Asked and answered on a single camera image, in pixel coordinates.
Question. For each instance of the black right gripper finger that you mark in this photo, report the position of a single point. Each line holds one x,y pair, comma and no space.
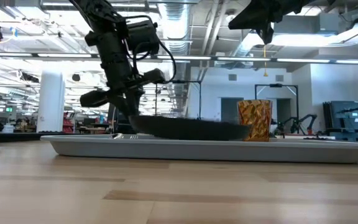
244,21
267,31

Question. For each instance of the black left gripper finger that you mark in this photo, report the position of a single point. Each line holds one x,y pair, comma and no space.
134,102
123,104

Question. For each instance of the silver metal spoon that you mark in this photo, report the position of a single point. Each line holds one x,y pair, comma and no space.
117,135

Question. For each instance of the dark bowl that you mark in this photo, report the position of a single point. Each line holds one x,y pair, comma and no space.
188,127

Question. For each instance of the grey rectangular tray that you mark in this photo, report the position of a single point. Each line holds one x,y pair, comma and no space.
182,151

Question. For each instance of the amber textured glass cup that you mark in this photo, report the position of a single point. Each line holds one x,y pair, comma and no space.
258,119

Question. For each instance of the black background robot arm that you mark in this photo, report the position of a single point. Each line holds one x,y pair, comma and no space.
306,117

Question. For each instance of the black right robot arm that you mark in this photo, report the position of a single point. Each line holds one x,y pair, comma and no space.
315,3

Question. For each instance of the red cabinet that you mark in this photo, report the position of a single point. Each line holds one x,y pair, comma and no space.
68,123

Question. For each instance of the white round column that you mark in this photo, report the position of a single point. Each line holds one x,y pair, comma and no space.
51,105

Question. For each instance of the grey door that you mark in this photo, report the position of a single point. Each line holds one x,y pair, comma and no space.
229,109

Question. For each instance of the blue-grey workstation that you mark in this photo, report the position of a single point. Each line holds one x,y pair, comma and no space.
343,115

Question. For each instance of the green exit sign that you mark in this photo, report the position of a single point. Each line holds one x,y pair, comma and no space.
9,109

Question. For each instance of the silver slanted ceiling duct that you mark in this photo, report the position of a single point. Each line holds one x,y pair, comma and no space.
244,46

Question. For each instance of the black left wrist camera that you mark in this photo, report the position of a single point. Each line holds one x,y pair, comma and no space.
143,37

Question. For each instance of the black metal frame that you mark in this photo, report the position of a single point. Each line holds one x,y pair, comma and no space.
185,81
275,85

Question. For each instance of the silver round ceiling duct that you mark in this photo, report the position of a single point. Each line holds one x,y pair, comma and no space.
176,25

